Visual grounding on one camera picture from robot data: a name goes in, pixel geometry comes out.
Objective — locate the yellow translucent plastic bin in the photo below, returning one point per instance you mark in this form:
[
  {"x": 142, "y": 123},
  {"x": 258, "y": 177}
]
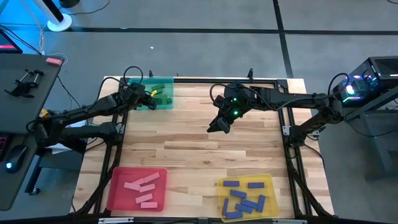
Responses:
[{"x": 248, "y": 194}]

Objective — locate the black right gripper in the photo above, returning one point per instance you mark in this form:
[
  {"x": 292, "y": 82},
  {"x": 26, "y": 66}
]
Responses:
[{"x": 234, "y": 104}]

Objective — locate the white round stand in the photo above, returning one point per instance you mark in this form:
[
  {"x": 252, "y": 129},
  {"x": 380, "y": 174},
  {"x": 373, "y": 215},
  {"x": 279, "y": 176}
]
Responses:
[{"x": 59, "y": 23}]

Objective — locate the red plastic bin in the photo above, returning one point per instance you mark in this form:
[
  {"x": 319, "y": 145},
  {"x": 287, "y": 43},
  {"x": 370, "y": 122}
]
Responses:
[{"x": 118, "y": 177}]

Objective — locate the grey metal stand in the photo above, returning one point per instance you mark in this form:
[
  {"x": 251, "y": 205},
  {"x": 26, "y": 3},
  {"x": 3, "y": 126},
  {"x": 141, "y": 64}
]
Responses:
[{"x": 385, "y": 161}]

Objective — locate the silver metal bracket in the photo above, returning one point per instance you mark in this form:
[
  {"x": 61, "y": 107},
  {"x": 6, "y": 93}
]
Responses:
[
  {"x": 289, "y": 221},
  {"x": 115, "y": 220}
]

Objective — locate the black table clamp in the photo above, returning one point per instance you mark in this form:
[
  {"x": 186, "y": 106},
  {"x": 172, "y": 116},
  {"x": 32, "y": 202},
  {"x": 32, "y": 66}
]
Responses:
[
  {"x": 250, "y": 74},
  {"x": 150, "y": 74}
]

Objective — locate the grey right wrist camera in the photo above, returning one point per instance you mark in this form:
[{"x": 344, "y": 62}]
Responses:
[{"x": 224, "y": 125}]

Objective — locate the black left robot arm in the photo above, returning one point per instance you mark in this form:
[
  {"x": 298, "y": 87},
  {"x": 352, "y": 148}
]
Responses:
[{"x": 81, "y": 116}]

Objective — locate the small pink pad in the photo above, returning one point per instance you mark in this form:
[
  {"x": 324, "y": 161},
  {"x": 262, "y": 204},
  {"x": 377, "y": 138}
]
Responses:
[{"x": 53, "y": 61}]

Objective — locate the backlit keyboard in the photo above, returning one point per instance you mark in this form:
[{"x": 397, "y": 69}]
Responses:
[{"x": 2, "y": 146}]

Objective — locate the black computer tower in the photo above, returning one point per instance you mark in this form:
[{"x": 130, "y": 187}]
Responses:
[{"x": 382, "y": 71}]

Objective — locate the black monitor with red bar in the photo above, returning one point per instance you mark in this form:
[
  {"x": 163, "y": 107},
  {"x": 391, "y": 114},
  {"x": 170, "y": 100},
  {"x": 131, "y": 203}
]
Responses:
[{"x": 7, "y": 43}]

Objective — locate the black side desk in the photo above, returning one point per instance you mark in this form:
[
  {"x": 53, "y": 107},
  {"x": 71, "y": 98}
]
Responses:
[{"x": 15, "y": 109}]

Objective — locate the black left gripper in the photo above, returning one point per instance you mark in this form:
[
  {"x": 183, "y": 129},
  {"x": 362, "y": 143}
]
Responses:
[{"x": 140, "y": 96}]

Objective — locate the white paper sheet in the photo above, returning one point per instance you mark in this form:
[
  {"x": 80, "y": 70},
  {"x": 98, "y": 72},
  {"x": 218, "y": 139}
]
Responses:
[{"x": 79, "y": 124}]

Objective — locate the green wooden block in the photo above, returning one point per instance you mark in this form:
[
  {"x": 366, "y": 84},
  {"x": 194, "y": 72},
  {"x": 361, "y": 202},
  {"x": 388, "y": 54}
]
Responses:
[
  {"x": 168, "y": 100},
  {"x": 160, "y": 92},
  {"x": 158, "y": 100},
  {"x": 158, "y": 87},
  {"x": 163, "y": 99}
]

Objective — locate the green translucent plastic bin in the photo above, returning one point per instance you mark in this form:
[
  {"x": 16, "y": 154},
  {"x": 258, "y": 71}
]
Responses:
[{"x": 168, "y": 81}]

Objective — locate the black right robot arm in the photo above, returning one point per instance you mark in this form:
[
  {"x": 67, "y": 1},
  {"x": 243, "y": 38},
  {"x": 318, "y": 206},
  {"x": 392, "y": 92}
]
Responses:
[{"x": 298, "y": 101}]

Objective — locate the black round stand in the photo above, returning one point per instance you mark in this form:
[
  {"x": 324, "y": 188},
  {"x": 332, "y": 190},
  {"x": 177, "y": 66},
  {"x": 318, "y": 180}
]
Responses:
[{"x": 69, "y": 2}]

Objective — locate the black computer mouse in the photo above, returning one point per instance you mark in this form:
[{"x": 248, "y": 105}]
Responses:
[{"x": 15, "y": 157}]

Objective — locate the black clamp tool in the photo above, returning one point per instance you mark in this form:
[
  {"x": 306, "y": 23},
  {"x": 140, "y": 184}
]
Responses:
[{"x": 23, "y": 88}]

